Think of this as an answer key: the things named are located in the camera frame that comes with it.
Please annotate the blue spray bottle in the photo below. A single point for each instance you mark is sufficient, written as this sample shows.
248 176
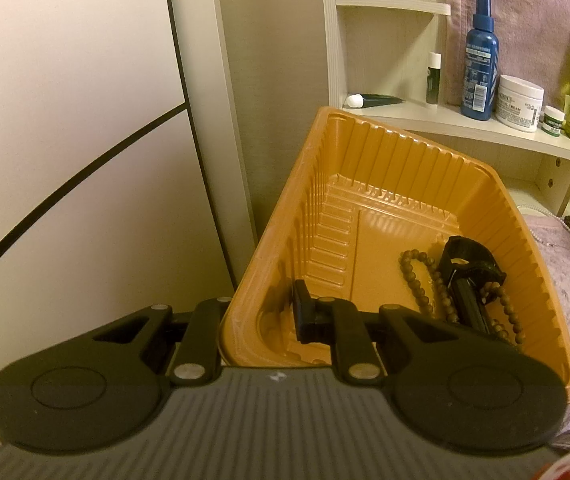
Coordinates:
480 70

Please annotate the orange plastic tray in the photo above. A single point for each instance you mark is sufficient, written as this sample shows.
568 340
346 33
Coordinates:
390 200

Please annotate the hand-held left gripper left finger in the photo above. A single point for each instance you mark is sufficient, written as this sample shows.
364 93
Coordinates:
210 320

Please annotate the pink hanging towel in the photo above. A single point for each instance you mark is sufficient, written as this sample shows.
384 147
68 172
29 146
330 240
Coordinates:
530 20

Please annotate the black hair claw clip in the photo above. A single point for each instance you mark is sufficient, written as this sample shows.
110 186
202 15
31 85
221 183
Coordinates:
470 260

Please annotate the small white black tube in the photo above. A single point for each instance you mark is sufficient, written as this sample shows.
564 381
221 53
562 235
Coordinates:
433 85

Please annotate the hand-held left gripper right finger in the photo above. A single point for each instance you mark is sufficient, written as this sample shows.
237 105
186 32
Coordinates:
307 315

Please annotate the white cream jar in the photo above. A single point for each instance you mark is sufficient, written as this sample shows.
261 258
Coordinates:
517 105

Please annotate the small green label jar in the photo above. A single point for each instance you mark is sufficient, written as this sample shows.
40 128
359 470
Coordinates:
552 122

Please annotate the white shelf unit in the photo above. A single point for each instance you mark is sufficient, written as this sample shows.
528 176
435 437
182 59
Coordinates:
465 125

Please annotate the dark tube white cap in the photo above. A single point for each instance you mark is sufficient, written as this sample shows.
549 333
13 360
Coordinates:
380 100

